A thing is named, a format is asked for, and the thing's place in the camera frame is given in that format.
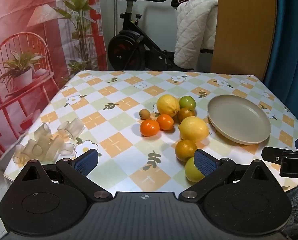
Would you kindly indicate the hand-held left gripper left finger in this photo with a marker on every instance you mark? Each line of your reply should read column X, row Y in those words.
column 85, row 162

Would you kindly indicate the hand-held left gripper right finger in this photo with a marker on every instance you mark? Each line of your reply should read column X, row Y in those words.
column 205, row 163

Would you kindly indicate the green round fruit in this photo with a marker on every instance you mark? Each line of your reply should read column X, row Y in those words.
column 187, row 102
column 191, row 172

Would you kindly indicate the dull greenish orange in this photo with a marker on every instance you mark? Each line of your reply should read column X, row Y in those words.
column 186, row 115
column 185, row 150

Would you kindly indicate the yellow lemon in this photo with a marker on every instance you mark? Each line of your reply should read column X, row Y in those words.
column 167, row 105
column 194, row 129

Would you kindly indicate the beige round plate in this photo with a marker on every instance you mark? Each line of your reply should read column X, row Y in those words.
column 239, row 118

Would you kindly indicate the bright orange mandarin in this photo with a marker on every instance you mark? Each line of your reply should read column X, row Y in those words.
column 165, row 122
column 149, row 128

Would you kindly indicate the pile of translucent plastic rings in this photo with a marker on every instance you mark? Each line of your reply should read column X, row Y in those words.
column 43, row 145

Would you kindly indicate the checkered floral tablecloth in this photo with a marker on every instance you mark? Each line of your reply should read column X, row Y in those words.
column 118, row 120

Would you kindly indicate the small brown round fruit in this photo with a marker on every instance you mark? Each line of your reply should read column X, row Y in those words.
column 145, row 114

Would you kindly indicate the teal curtain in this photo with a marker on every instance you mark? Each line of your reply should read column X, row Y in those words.
column 292, row 55

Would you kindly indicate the black exercise bike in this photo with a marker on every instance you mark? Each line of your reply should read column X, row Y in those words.
column 129, row 47

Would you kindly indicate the tan wooden board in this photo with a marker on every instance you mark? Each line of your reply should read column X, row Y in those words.
column 244, row 30

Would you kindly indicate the white quilted blanket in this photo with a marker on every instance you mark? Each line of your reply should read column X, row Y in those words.
column 191, row 32

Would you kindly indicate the red printed backdrop cloth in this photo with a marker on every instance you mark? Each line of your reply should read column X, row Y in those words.
column 26, row 42

